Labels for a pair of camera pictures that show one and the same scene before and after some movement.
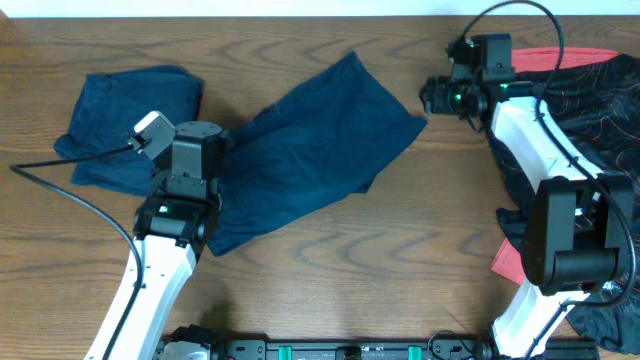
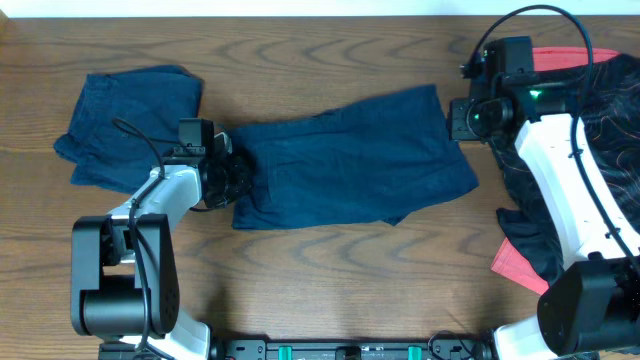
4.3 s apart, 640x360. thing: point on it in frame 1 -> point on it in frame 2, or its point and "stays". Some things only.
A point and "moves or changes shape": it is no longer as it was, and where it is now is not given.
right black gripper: (437, 89) -> (459, 130)
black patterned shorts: (595, 108) stays
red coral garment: (544, 59) stays
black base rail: (197, 343) stays
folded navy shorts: (109, 108) stays
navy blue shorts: (337, 133) moves or changes shape
